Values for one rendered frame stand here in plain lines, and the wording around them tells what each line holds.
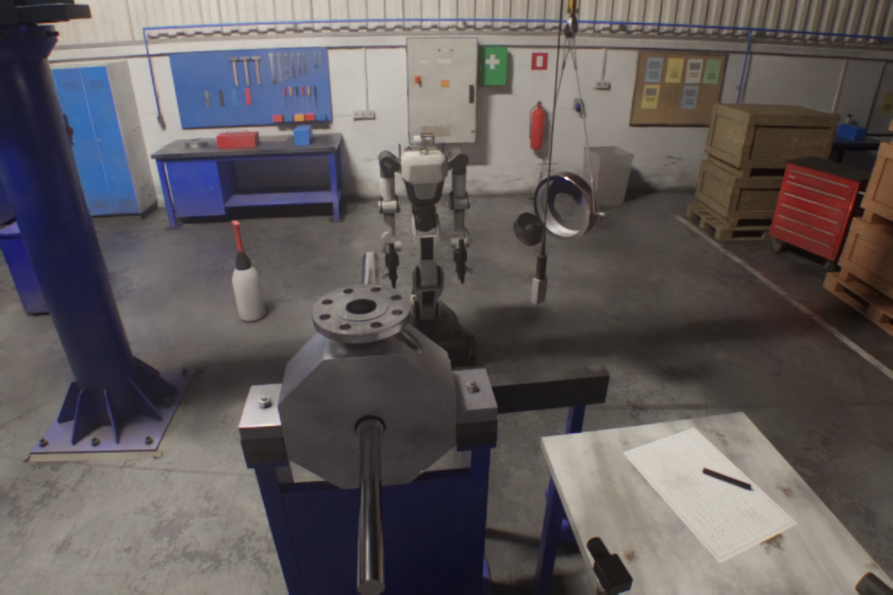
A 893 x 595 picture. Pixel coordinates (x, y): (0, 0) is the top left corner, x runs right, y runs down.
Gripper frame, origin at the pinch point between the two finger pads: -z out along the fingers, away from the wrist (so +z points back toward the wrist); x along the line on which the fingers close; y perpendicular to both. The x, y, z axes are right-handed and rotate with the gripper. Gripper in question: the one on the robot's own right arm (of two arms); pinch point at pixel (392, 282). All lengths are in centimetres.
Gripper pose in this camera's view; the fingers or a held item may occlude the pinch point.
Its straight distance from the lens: 331.6
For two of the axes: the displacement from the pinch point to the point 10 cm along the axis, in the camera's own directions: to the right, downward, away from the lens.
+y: 9.9, -0.7, 1.5
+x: 1.6, 2.3, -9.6
